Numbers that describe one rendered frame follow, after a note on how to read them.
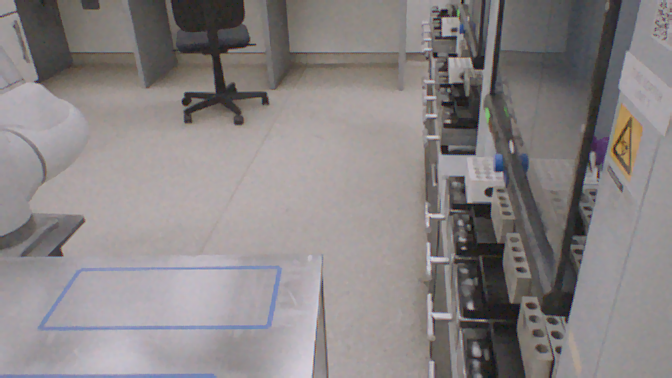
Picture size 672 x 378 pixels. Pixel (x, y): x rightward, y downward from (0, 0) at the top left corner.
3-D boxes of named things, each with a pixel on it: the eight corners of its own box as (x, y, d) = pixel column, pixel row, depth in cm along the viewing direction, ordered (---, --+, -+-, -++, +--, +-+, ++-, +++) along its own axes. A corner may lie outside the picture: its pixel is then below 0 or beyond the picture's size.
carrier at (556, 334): (566, 398, 68) (574, 363, 65) (548, 397, 68) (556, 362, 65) (547, 330, 78) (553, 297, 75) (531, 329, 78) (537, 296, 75)
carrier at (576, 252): (591, 315, 80) (599, 282, 77) (576, 314, 80) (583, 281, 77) (572, 265, 90) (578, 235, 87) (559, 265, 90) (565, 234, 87)
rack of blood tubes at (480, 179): (611, 187, 115) (617, 160, 112) (626, 213, 106) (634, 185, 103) (463, 183, 119) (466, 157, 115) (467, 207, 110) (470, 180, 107)
